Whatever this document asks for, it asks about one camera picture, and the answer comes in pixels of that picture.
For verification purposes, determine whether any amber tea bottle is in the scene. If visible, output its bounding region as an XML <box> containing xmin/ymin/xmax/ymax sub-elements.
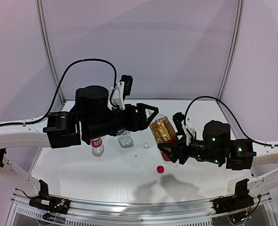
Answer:
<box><xmin>149</xmin><ymin>113</ymin><xmax>179</xmax><ymax>162</ymax></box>

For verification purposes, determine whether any aluminium frame post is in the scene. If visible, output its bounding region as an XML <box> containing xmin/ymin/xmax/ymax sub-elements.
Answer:
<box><xmin>36</xmin><ymin>0</ymin><xmax>65</xmax><ymax>104</ymax></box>
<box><xmin>217</xmin><ymin>0</ymin><xmax>245</xmax><ymax>100</ymax></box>

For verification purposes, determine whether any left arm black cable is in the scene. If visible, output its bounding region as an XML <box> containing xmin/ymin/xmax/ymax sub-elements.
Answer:
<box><xmin>0</xmin><ymin>58</ymin><xmax>117</xmax><ymax>129</ymax></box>

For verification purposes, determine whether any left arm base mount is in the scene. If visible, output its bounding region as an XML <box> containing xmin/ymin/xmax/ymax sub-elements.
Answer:
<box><xmin>29</xmin><ymin>179</ymin><xmax>71</xmax><ymax>221</ymax></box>

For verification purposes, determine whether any clear bottle green blue label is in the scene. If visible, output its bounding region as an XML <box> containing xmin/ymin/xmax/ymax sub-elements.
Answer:
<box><xmin>117</xmin><ymin>130</ymin><xmax>134</xmax><ymax>148</ymax></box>

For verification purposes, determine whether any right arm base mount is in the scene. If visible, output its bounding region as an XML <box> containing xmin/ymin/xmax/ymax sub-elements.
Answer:
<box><xmin>212</xmin><ymin>179</ymin><xmax>254</xmax><ymax>214</ymax></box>

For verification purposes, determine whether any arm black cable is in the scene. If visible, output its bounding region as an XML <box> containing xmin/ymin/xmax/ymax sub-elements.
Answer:
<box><xmin>185</xmin><ymin>95</ymin><xmax>278</xmax><ymax>148</ymax></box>
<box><xmin>0</xmin><ymin>58</ymin><xmax>117</xmax><ymax>129</ymax></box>

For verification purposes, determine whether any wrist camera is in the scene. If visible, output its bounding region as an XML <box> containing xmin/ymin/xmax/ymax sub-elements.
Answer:
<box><xmin>172</xmin><ymin>112</ymin><xmax>196</xmax><ymax>146</ymax></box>
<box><xmin>110</xmin><ymin>75</ymin><xmax>133</xmax><ymax>110</ymax></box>

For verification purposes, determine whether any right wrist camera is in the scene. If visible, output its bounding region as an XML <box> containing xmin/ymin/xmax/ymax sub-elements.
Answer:
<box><xmin>172</xmin><ymin>112</ymin><xmax>196</xmax><ymax>146</ymax></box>

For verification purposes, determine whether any red bottle cap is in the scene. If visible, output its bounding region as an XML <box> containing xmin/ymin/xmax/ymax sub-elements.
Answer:
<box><xmin>156</xmin><ymin>165</ymin><xmax>164</xmax><ymax>174</ymax></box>

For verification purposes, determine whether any right aluminium frame post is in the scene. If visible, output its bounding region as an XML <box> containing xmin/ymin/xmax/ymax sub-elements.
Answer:
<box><xmin>217</xmin><ymin>0</ymin><xmax>245</xmax><ymax>100</ymax></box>

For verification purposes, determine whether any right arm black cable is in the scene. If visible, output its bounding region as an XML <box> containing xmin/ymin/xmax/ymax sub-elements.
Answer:
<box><xmin>185</xmin><ymin>95</ymin><xmax>278</xmax><ymax>148</ymax></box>

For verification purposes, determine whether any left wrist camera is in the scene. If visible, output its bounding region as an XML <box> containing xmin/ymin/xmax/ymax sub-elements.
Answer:
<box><xmin>110</xmin><ymin>75</ymin><xmax>133</xmax><ymax>110</ymax></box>

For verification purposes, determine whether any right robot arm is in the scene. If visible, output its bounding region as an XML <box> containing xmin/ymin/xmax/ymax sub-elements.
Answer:
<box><xmin>158</xmin><ymin>120</ymin><xmax>278</xmax><ymax>197</ymax></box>

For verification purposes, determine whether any left aluminium frame post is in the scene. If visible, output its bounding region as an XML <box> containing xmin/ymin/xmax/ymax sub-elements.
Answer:
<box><xmin>36</xmin><ymin>0</ymin><xmax>65</xmax><ymax>104</ymax></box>

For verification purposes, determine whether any blue white bottle cap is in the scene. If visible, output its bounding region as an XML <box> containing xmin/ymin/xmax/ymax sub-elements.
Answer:
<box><xmin>142</xmin><ymin>142</ymin><xmax>150</xmax><ymax>149</ymax></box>

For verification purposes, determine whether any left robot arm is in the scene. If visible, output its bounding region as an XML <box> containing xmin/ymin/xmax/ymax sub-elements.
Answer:
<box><xmin>0</xmin><ymin>86</ymin><xmax>159</xmax><ymax>200</ymax></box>

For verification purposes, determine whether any white tea bottle cap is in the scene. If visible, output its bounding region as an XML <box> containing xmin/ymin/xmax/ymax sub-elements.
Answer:
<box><xmin>147</xmin><ymin>109</ymin><xmax>154</xmax><ymax>116</ymax></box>

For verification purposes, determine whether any aluminium front rail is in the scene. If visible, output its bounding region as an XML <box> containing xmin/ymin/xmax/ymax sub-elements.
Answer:
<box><xmin>10</xmin><ymin>196</ymin><xmax>271</xmax><ymax>226</ymax></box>

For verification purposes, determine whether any clear bottle red label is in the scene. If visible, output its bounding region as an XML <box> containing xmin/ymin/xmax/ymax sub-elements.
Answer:
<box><xmin>90</xmin><ymin>137</ymin><xmax>104</xmax><ymax>157</ymax></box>

